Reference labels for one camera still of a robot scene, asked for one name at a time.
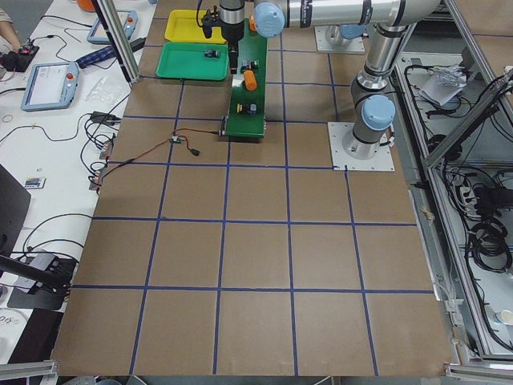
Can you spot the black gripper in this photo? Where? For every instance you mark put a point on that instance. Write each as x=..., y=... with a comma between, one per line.
x=232, y=34

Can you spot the plain orange cylinder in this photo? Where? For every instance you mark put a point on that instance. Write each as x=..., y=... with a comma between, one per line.
x=250, y=80

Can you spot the orange cylinder with white print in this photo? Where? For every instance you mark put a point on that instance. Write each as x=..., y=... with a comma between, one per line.
x=252, y=23

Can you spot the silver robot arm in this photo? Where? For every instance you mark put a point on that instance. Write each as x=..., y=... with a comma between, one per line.
x=375, y=111
x=393, y=19

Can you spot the green plastic tray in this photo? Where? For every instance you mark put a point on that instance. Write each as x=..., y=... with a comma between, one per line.
x=187, y=61

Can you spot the green conveyor belt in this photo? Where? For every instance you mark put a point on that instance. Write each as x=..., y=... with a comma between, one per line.
x=251, y=47

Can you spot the yellow plastic tray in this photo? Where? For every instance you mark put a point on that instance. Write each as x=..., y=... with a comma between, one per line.
x=182, y=28

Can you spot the black power adapter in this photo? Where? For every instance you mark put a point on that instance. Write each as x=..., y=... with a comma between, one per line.
x=137, y=44

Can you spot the blue folded umbrella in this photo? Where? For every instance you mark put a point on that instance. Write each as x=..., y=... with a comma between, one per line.
x=95, y=57

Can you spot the orange round object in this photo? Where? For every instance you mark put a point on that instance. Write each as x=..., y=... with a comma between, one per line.
x=86, y=5

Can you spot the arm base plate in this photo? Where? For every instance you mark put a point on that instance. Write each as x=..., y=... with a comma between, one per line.
x=344, y=39
x=348, y=154

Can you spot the aluminium frame post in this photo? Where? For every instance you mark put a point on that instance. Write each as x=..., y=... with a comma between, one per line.
x=108, y=16

